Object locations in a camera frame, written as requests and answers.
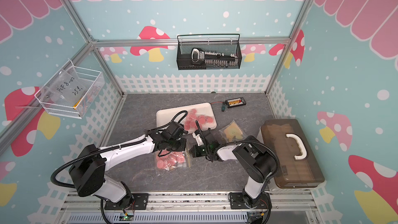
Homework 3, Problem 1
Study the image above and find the ziploc bag with pink cookies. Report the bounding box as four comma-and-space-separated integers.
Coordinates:
219, 120, 247, 143
154, 150, 191, 172

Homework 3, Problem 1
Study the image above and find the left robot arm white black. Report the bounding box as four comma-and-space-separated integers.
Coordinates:
50, 121, 188, 209

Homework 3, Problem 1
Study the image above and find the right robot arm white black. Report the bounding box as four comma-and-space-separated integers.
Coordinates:
189, 130, 280, 209

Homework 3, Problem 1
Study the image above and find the pile of pink cookies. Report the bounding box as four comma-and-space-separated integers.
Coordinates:
183, 109, 217, 132

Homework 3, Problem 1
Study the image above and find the clear plastic bag with writing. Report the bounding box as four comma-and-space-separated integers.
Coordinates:
42, 67, 88, 108

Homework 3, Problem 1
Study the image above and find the white plastic tray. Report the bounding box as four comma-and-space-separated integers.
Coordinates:
157, 103, 215, 134

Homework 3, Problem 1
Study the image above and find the black box with orange items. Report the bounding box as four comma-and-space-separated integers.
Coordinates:
225, 97, 246, 108

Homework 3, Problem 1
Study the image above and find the socket set in basket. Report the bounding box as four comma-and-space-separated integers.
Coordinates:
190, 48, 240, 69

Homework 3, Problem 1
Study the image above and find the yellow item in white basket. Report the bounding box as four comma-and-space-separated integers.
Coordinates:
73, 92, 87, 110

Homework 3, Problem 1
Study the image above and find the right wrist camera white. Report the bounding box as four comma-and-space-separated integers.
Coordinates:
192, 130, 204, 146

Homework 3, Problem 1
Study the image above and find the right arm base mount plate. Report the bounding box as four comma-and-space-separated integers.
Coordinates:
228, 192, 272, 209

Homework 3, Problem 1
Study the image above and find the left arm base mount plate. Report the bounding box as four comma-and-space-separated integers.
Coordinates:
104, 193, 149, 211

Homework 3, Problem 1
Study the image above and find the black wire mesh basket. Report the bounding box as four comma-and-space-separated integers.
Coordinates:
176, 34, 242, 70

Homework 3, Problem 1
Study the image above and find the brown toolbox with white handle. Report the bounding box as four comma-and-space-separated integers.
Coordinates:
258, 119, 325, 192

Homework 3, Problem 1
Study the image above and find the white wire wall basket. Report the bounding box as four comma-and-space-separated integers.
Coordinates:
35, 60, 105, 119

